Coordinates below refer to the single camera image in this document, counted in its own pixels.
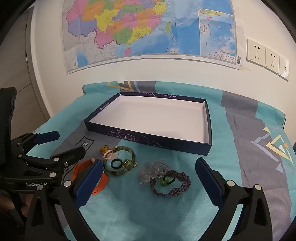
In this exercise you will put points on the tortoiseshell bangle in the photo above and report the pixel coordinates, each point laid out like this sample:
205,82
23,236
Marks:
118,172

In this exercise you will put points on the orange smart watch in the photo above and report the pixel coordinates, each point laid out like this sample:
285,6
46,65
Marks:
104,183

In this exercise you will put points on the yellow duck charm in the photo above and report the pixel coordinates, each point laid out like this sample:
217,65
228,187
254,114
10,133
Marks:
104,148

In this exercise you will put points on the colourful wall map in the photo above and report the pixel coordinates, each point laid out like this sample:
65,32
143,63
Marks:
150,27

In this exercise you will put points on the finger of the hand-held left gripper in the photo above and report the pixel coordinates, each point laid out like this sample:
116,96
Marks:
69,155
47,136

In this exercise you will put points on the teal grey patterned blanket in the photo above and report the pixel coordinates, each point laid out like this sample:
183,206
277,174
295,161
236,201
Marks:
242,139

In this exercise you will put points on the white wall socket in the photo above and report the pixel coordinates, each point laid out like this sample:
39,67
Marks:
255,52
284,68
272,60

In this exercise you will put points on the person's left hand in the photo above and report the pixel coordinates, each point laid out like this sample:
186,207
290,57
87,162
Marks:
7,204

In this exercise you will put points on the wooden door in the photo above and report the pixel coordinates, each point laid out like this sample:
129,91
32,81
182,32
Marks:
20,69

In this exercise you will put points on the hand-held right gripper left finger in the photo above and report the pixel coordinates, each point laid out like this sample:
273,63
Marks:
89,185

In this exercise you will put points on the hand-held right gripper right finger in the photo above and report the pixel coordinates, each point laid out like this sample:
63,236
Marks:
208,183

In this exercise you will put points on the navy box lid tray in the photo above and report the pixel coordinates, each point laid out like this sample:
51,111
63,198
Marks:
150,115

